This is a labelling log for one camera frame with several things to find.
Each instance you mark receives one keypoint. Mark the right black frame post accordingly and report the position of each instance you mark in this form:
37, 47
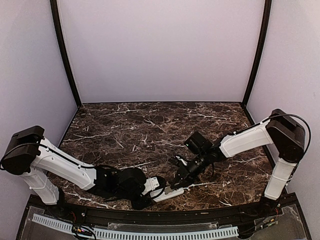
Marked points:
258, 53

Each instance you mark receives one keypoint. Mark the left black frame post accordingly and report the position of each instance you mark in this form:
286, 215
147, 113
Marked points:
63, 52

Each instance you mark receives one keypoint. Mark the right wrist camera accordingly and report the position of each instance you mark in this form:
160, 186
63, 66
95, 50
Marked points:
178, 161

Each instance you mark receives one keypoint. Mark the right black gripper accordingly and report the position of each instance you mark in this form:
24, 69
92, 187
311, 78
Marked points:
186, 176

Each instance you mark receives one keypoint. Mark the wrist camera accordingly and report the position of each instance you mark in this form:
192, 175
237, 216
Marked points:
178, 161
154, 187

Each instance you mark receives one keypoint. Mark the black front rail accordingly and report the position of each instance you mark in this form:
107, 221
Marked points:
224, 215

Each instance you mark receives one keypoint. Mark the grey battery cover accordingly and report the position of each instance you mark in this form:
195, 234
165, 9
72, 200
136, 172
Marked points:
169, 190

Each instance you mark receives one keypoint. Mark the white remote control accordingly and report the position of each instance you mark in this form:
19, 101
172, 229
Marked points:
160, 196

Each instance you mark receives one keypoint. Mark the black frame post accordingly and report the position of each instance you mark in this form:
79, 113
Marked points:
258, 53
63, 52

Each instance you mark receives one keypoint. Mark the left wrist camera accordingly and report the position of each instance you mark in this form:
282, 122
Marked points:
154, 187

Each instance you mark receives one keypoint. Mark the white slotted cable duct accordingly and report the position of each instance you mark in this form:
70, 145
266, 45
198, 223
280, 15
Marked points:
121, 231

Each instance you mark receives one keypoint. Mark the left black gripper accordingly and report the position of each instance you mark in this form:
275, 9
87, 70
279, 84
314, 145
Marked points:
141, 204

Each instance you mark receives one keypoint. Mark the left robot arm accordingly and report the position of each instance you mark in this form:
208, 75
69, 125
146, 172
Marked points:
30, 155

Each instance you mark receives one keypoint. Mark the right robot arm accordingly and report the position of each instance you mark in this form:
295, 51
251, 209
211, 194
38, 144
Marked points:
289, 133

